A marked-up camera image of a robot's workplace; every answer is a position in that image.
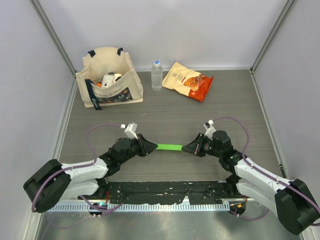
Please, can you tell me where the white box in bag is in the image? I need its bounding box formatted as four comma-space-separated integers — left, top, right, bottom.
101, 74, 114, 88

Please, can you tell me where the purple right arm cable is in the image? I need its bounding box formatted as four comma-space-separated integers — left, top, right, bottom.
212, 116, 320, 224

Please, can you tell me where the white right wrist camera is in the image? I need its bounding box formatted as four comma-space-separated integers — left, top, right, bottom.
203, 119, 216, 140

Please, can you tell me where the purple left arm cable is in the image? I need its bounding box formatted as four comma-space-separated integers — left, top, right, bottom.
31, 123, 126, 230

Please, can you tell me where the white slotted cable duct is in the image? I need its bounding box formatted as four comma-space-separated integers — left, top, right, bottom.
47, 201, 230, 214

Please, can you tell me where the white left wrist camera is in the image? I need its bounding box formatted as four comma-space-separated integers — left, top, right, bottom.
120, 122, 138, 140

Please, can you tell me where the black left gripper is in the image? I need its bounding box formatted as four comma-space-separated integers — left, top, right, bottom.
119, 134, 157, 165

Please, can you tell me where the orange beige snack bag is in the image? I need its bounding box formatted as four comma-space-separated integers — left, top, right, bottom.
162, 62, 214, 102

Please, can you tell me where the beige canvas tote bag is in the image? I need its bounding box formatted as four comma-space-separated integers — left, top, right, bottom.
76, 47, 144, 110

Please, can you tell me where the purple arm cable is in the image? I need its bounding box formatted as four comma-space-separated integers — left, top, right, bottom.
212, 116, 320, 224
31, 123, 126, 230

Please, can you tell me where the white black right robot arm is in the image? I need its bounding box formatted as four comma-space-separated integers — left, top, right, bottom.
182, 130, 320, 235

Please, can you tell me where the green paper box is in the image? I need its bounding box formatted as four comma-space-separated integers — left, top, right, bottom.
156, 144, 183, 151

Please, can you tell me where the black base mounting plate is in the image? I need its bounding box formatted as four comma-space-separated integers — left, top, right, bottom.
77, 180, 257, 205

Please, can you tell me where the clear plastic water bottle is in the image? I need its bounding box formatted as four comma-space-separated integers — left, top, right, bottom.
151, 60, 163, 91

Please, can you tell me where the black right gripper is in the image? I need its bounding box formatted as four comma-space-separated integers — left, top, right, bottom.
182, 133, 222, 158

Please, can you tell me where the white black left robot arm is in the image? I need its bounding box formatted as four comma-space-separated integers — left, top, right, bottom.
23, 134, 158, 213

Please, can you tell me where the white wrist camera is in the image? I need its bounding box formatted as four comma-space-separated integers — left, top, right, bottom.
203, 119, 216, 140
120, 122, 138, 140

